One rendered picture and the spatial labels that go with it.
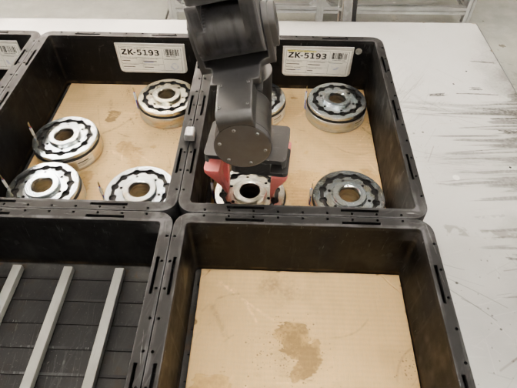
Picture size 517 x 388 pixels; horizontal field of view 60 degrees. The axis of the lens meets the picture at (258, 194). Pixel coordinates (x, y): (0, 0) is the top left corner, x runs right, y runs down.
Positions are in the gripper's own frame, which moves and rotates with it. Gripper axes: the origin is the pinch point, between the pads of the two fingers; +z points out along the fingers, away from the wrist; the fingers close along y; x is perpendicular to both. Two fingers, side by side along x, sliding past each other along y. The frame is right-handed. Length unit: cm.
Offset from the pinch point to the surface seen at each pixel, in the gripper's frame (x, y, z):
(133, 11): 207, -104, 87
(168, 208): -9.6, -8.3, -6.0
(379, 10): 205, 42, 76
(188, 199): -7.9, -6.3, -6.0
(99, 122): 15.3, -29.0, 4.0
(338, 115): 18.5, 12.4, 1.0
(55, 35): 25.8, -38.3, -6.0
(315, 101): 22.4, 8.2, 1.3
